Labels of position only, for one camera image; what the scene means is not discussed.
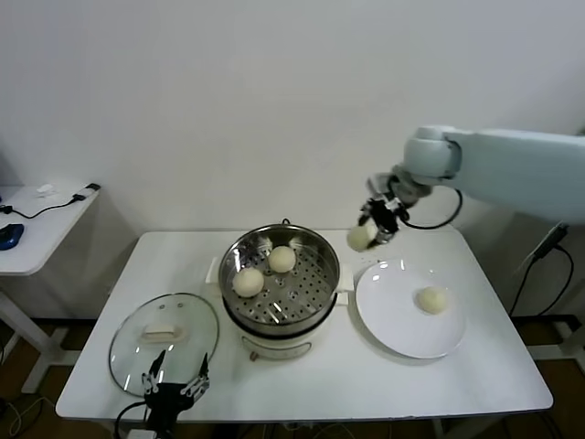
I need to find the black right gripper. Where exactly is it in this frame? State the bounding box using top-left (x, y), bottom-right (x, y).
top-left (357, 198), bottom-right (410, 251)

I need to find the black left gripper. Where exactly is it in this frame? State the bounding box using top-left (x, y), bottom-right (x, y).
top-left (140, 350), bottom-right (211, 434)

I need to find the white steamed baozi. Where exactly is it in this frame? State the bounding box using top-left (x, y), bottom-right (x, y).
top-left (232, 268), bottom-right (265, 298)
top-left (414, 286), bottom-right (447, 316)
top-left (346, 223), bottom-right (380, 253)
top-left (268, 245), bottom-right (297, 274)

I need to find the oval glass pot lid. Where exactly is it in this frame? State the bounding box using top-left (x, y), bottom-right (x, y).
top-left (108, 292), bottom-right (220, 398)

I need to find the stainless steel steamer pot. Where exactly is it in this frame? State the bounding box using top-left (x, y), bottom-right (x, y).
top-left (207, 257), bottom-right (356, 362)

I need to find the perforated steel steamer basket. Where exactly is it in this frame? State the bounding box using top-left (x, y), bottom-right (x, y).
top-left (218, 223), bottom-right (342, 324)

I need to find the round white plate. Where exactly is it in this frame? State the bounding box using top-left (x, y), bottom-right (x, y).
top-left (355, 259), bottom-right (468, 359)

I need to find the thin white strip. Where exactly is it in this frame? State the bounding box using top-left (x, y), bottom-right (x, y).
top-left (514, 221), bottom-right (570, 275)

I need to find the black power adapter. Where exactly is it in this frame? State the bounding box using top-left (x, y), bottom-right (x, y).
top-left (534, 224), bottom-right (571, 261)

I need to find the white side table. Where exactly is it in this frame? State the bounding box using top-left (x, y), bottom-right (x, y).
top-left (0, 184), bottom-right (102, 394)

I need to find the blue computer mouse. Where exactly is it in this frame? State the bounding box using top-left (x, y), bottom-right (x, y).
top-left (0, 222), bottom-right (24, 251)

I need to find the white desk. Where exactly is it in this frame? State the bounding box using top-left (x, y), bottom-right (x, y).
top-left (527, 319), bottom-right (585, 362)

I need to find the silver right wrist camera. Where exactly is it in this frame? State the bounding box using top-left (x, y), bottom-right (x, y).
top-left (365, 172), bottom-right (394, 202)

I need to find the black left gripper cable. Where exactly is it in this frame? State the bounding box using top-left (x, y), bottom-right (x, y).
top-left (113, 402), bottom-right (150, 439)

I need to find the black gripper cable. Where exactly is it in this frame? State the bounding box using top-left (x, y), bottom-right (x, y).
top-left (401, 187), bottom-right (463, 230)
top-left (113, 402), bottom-right (150, 439)

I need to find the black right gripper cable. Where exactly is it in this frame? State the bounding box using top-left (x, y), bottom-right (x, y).
top-left (401, 187), bottom-right (463, 230)

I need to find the black cable with plug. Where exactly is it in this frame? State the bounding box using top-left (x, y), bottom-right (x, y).
top-left (0, 182), bottom-right (101, 220)

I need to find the black looping power cable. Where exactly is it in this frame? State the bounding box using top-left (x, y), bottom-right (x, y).
top-left (510, 244), bottom-right (576, 317)

